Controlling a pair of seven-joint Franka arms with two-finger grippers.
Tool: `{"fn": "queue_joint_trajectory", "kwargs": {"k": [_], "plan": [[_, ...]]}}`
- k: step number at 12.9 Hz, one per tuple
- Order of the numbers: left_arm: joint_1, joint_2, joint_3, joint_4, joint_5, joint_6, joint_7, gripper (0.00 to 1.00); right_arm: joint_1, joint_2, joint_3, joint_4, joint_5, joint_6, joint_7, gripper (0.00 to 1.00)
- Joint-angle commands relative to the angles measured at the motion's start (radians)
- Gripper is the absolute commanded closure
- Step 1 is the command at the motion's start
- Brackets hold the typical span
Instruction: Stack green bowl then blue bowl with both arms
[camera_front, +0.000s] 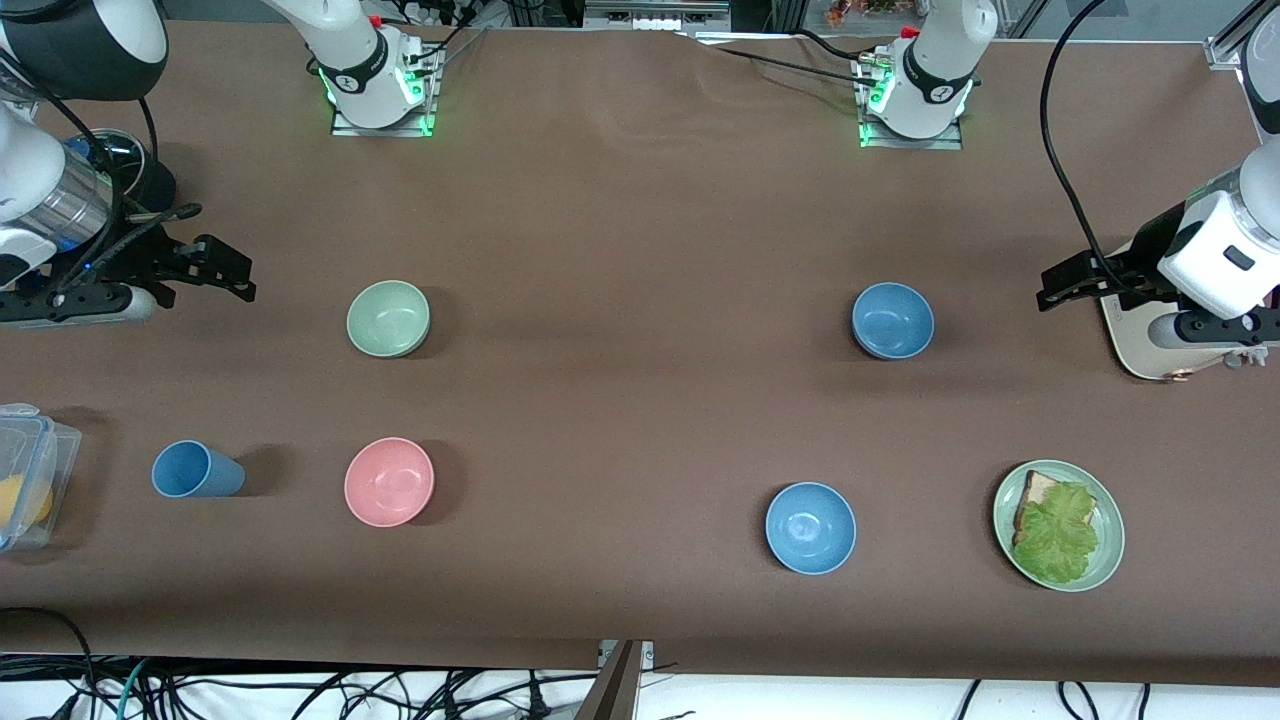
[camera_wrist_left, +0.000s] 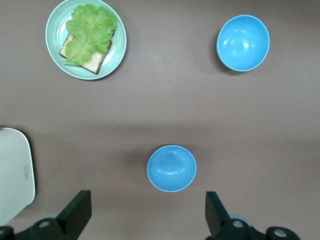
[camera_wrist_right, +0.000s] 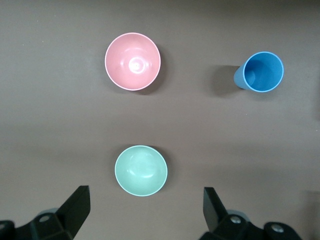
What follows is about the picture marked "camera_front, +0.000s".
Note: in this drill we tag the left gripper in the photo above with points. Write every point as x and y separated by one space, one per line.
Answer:
1143 251

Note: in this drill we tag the green lettuce leaf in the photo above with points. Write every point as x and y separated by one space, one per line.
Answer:
1060 535

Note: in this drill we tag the green plate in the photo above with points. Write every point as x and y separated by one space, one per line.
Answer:
1108 545

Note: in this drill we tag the blue bowl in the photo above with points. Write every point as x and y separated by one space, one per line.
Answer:
892 320
810 528

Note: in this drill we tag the brown table cover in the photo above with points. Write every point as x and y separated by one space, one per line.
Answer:
640 200

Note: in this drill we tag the clear plastic container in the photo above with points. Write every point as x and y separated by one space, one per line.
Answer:
60 450

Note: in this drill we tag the white bread slice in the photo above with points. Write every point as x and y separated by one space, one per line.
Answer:
1038 488

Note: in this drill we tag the grey metal frame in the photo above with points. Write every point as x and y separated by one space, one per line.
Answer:
655 15

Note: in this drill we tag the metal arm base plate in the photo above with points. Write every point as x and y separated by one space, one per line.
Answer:
345 125
875 140

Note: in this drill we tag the dark pole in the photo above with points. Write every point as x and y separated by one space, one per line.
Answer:
615 690

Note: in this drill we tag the yellow fruit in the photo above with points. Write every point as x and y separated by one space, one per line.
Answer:
25 500

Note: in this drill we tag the black pot with lid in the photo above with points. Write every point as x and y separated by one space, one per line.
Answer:
150 190

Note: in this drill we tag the blue cup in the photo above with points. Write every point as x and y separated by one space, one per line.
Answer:
195 470

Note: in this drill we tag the colourful food items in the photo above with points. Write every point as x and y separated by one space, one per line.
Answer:
865 10

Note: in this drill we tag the glass lid blue knob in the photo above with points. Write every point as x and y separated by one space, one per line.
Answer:
120 150

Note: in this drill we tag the small metal bracket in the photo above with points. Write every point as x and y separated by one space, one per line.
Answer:
648 652

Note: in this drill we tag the green bowl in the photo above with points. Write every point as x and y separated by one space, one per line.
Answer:
388 318

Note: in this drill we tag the aluminium corner profile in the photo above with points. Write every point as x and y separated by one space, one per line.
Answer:
1225 50

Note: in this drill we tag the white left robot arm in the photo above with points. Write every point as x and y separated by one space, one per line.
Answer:
935 70

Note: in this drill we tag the pink bowl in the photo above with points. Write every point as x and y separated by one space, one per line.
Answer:
388 482

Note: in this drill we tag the cream toaster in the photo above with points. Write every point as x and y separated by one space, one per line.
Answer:
1135 345

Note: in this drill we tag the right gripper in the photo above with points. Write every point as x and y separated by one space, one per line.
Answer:
138 250

